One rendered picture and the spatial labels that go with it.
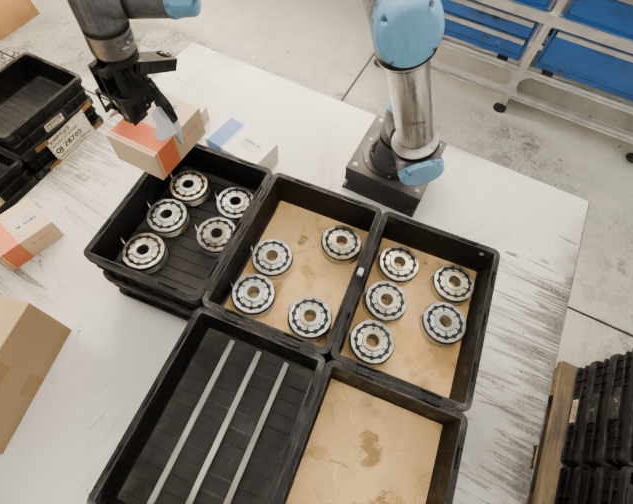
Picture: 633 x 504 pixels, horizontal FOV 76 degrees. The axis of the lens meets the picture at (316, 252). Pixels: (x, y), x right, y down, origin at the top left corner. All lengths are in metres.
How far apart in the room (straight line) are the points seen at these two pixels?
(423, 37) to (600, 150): 2.38
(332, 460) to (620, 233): 2.15
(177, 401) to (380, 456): 0.45
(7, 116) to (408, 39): 1.74
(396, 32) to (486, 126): 2.09
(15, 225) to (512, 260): 1.43
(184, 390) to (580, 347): 1.79
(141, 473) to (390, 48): 0.92
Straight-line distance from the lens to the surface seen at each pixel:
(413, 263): 1.06
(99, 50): 0.81
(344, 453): 0.94
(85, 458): 1.16
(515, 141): 2.80
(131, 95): 0.85
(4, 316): 1.10
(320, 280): 1.03
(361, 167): 1.28
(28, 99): 2.19
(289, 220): 1.11
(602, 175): 2.92
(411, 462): 0.97
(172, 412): 0.98
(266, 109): 1.57
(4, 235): 1.38
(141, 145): 0.92
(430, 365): 1.01
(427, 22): 0.76
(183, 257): 1.09
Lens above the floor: 1.77
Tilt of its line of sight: 62 degrees down
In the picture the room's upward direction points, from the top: 7 degrees clockwise
